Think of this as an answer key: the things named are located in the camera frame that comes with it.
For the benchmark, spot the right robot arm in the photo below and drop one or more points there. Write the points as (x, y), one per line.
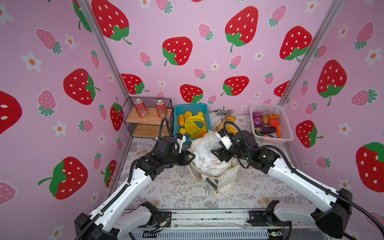
(330, 209)

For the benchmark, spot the red soda can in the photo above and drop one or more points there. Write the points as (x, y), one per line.
(161, 108)
(141, 108)

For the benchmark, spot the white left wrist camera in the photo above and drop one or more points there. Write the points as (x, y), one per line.
(180, 141)

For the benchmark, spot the purple eggplant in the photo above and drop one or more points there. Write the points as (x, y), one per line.
(265, 130)

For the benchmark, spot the white plastic tray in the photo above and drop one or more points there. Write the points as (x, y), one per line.
(216, 121)

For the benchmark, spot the metal tongs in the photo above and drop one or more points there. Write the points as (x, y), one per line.
(222, 114)

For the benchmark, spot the small striped bread roll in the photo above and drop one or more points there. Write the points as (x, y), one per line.
(231, 119)

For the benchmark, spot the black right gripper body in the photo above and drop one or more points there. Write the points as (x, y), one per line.
(234, 151)

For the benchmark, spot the teal plastic basket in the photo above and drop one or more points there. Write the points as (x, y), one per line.
(190, 110)

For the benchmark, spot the orange carrot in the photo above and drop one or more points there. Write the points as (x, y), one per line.
(279, 132)

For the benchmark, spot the white plastic bag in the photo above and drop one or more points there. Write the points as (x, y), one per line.
(204, 159)

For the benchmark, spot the brown potato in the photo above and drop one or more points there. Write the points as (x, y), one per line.
(265, 119)

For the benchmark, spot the yellow striped bread roll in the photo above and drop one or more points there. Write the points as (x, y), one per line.
(231, 129)

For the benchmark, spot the purple onion front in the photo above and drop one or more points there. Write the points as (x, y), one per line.
(258, 122)

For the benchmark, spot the metal base rail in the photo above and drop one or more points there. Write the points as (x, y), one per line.
(223, 224)

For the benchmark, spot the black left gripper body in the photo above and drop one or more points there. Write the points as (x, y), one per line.
(179, 159)

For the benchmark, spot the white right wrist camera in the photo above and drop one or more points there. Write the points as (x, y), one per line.
(225, 139)

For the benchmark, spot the red soda can left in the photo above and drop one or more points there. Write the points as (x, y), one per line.
(141, 108)

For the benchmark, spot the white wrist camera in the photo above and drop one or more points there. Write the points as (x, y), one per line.
(180, 141)
(225, 139)

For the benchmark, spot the white plastic basket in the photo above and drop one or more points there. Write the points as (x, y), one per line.
(285, 127)

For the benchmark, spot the red soda can right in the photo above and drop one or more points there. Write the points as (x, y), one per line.
(161, 108)

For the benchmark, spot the purple onion back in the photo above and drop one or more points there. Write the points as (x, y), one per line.
(257, 114)

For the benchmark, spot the yellow banana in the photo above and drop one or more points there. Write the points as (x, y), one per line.
(195, 125)

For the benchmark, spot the red tomato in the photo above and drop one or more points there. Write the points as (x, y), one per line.
(274, 123)

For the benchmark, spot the purple onion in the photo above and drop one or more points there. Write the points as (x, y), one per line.
(257, 114)
(258, 122)

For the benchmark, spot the black wire wooden shelf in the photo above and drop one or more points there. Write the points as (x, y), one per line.
(148, 126)

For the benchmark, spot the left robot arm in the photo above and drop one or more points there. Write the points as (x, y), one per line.
(109, 221)

